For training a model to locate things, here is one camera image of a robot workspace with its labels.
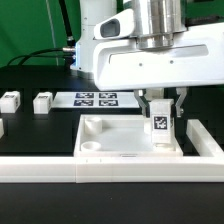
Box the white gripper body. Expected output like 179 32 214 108
93 8 224 90

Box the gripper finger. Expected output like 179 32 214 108
175 87 188 118
134 90 150 118

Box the white square table top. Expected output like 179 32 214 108
74 115 183 158

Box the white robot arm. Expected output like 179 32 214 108
71 0 224 116

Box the white L-shaped obstacle fence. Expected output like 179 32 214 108
0 120 224 183

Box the white block at left edge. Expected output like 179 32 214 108
0 118 4 139

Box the white marker base plate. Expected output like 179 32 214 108
52 92 138 108

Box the black cable bundle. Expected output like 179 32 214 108
7 0 77 66

